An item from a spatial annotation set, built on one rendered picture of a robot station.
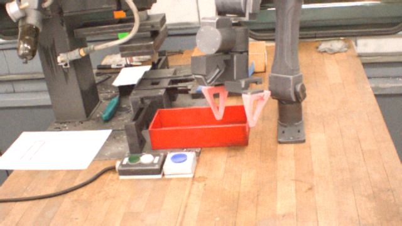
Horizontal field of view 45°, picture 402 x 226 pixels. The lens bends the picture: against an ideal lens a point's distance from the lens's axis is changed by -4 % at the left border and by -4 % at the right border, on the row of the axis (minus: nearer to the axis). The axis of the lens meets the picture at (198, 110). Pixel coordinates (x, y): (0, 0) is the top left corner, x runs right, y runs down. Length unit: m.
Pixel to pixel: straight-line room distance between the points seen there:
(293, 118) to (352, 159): 0.21
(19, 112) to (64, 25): 1.16
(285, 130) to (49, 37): 0.72
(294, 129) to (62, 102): 0.70
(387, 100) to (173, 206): 1.28
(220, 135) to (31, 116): 1.44
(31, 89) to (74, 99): 0.94
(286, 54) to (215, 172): 0.34
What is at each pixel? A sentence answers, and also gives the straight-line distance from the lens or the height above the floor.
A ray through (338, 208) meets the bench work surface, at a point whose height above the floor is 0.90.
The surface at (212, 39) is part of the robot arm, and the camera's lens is 0.97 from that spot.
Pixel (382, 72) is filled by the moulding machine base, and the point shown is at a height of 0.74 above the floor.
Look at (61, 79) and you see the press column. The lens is 1.55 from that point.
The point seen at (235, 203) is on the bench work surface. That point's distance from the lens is 1.08.
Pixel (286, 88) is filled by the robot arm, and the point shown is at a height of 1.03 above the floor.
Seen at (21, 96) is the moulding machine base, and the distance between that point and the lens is 2.51.
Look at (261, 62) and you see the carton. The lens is 1.71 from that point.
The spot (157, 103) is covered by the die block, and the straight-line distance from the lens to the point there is 1.44.
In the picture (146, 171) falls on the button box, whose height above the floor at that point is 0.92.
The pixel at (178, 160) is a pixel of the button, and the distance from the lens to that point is 1.19.
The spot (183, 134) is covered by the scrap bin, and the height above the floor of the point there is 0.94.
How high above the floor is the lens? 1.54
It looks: 25 degrees down
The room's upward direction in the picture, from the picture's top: 8 degrees counter-clockwise
